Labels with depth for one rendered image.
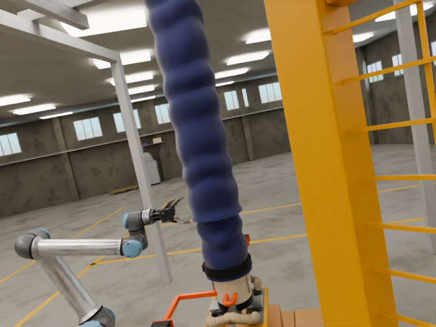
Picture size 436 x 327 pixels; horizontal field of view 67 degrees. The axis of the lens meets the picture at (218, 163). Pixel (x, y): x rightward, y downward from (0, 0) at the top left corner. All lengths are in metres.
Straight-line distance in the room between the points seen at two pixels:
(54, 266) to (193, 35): 1.42
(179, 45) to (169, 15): 0.13
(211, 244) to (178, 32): 0.89
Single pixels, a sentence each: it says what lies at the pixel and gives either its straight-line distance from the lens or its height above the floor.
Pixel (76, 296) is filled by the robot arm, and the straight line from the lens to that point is 2.12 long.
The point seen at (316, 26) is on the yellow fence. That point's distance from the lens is 0.28.
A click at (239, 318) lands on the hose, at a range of 1.52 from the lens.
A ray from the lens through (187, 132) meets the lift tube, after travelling 1.40.
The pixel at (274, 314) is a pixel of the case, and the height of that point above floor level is 0.94.
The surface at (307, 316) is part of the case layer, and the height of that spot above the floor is 0.54.
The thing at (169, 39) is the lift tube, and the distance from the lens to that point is 1.44.
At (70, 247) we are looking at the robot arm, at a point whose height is 1.54.
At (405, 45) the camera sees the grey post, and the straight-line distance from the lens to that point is 4.40.
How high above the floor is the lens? 1.98
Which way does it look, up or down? 6 degrees down
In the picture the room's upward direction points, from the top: 12 degrees counter-clockwise
